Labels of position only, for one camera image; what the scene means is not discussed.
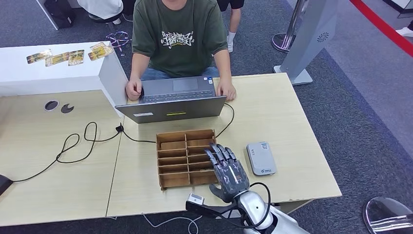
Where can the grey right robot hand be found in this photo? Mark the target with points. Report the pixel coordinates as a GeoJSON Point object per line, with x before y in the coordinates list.
{"type": "Point", "coordinates": [230, 177]}

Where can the person's left hand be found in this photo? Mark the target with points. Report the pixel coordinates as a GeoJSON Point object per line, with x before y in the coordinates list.
{"type": "Point", "coordinates": [226, 90]}

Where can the person's right hand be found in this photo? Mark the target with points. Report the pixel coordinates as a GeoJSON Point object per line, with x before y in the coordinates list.
{"type": "Point", "coordinates": [133, 88]}

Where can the person's left forearm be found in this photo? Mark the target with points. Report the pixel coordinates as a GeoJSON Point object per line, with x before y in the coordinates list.
{"type": "Point", "coordinates": [223, 66]}

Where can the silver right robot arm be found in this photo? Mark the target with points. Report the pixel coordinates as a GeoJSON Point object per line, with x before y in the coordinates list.
{"type": "Point", "coordinates": [255, 206]}

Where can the person's right forearm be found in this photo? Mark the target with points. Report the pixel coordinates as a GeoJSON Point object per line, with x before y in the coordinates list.
{"type": "Point", "coordinates": [138, 66]}

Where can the grey card reader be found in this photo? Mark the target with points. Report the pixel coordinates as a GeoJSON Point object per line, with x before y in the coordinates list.
{"type": "Point", "coordinates": [261, 160]}

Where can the wooden card organizer box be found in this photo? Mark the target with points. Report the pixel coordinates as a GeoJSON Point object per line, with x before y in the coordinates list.
{"type": "Point", "coordinates": [180, 160]}

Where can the gold patterned hotel card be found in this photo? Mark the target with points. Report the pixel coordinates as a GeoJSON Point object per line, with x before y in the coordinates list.
{"type": "Point", "coordinates": [99, 46]}
{"type": "Point", "coordinates": [76, 57]}
{"type": "Point", "coordinates": [38, 56]}
{"type": "Point", "coordinates": [57, 59]}

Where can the grey laptop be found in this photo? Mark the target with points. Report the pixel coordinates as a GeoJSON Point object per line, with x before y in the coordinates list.
{"type": "Point", "coordinates": [171, 111]}

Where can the chair star base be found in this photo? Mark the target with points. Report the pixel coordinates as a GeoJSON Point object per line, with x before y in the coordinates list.
{"type": "Point", "coordinates": [119, 40]}

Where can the dark grommet cover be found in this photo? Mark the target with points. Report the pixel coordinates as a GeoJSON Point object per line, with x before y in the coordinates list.
{"type": "Point", "coordinates": [67, 108]}

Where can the white counter block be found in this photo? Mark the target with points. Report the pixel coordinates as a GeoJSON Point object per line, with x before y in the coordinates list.
{"type": "Point", "coordinates": [64, 77]}

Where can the black round stool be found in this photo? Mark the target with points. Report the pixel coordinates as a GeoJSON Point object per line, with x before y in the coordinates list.
{"type": "Point", "coordinates": [105, 19]}

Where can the grey kiosk stand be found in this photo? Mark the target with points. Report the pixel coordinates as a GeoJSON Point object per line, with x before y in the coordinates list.
{"type": "Point", "coordinates": [309, 38]}

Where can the black case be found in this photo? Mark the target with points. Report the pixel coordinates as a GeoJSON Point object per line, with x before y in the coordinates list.
{"type": "Point", "coordinates": [59, 12]}

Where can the shiny chrome round base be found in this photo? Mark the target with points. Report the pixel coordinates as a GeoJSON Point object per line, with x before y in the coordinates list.
{"type": "Point", "coordinates": [384, 213]}

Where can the black device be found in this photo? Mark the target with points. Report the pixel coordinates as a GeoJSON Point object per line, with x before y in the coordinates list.
{"type": "Point", "coordinates": [4, 184]}

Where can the display cabinet base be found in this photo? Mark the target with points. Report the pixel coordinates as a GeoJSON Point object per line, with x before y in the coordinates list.
{"type": "Point", "coordinates": [405, 4]}

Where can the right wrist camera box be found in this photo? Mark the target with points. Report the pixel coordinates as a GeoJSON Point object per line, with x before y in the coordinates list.
{"type": "Point", "coordinates": [195, 199]}

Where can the chrome stanchion post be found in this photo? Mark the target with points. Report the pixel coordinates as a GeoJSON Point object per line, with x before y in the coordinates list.
{"type": "Point", "coordinates": [284, 42]}

